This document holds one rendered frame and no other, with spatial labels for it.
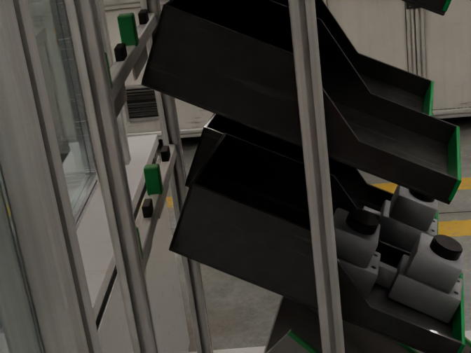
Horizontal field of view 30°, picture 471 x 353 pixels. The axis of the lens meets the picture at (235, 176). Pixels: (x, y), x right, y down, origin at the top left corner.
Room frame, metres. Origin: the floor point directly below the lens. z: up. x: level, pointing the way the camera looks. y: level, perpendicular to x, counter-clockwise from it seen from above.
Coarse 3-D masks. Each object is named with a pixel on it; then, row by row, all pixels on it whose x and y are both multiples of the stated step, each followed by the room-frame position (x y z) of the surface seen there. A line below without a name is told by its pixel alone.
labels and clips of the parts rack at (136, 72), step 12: (144, 12) 0.94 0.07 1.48; (120, 24) 0.85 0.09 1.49; (132, 24) 0.85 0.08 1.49; (132, 36) 0.85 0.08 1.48; (120, 48) 0.79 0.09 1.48; (144, 48) 0.96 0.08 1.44; (120, 60) 0.79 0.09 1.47; (144, 60) 0.95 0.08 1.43; (108, 72) 0.70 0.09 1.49; (132, 72) 0.89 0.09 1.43; (120, 96) 0.80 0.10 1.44; (120, 108) 0.79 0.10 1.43; (168, 156) 0.95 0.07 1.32; (144, 168) 0.85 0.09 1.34; (156, 168) 0.85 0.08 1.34; (156, 180) 0.85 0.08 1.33; (156, 192) 0.85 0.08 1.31; (144, 204) 0.80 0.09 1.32; (144, 216) 0.79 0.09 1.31
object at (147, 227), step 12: (144, 24) 0.94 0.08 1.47; (156, 24) 0.99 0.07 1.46; (144, 36) 0.91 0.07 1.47; (132, 48) 0.84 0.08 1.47; (132, 60) 0.82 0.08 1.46; (120, 72) 0.76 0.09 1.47; (120, 84) 0.75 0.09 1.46; (168, 144) 1.00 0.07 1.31; (168, 168) 0.92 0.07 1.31; (168, 180) 0.91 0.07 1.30; (156, 204) 0.82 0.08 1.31; (156, 216) 0.81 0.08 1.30; (144, 228) 0.77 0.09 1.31; (144, 240) 0.74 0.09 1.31; (144, 252) 0.73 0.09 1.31; (144, 264) 0.72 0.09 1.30
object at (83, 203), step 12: (60, 0) 2.03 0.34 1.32; (60, 12) 2.03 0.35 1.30; (72, 48) 2.04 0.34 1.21; (72, 60) 2.03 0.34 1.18; (72, 72) 2.03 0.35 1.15; (84, 108) 2.04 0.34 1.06; (84, 120) 2.03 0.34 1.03; (84, 132) 2.03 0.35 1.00; (96, 168) 2.05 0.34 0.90; (96, 180) 2.03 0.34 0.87; (84, 192) 1.92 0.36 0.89; (84, 204) 1.88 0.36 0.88
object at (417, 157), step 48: (192, 0) 0.82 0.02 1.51; (240, 0) 0.83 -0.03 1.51; (192, 48) 0.72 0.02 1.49; (240, 48) 0.70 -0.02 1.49; (288, 48) 0.82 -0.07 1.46; (336, 48) 0.81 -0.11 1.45; (192, 96) 0.72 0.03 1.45; (240, 96) 0.71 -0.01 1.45; (288, 96) 0.70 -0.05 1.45; (336, 96) 0.81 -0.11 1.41; (336, 144) 0.69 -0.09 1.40; (384, 144) 0.74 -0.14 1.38; (432, 144) 0.77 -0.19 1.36; (432, 192) 0.67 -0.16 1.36
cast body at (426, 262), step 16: (416, 240) 0.77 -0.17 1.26; (432, 240) 0.74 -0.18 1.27; (448, 240) 0.74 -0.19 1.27; (416, 256) 0.73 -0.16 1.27; (432, 256) 0.73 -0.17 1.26; (448, 256) 0.73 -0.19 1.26; (384, 272) 0.75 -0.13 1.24; (400, 272) 0.74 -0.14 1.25; (416, 272) 0.73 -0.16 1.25; (432, 272) 0.72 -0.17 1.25; (448, 272) 0.72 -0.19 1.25; (400, 288) 0.73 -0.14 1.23; (416, 288) 0.73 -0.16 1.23; (432, 288) 0.72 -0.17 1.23; (448, 288) 0.72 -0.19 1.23; (416, 304) 0.73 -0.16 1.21; (432, 304) 0.72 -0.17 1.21; (448, 304) 0.72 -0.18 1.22; (448, 320) 0.72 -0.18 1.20
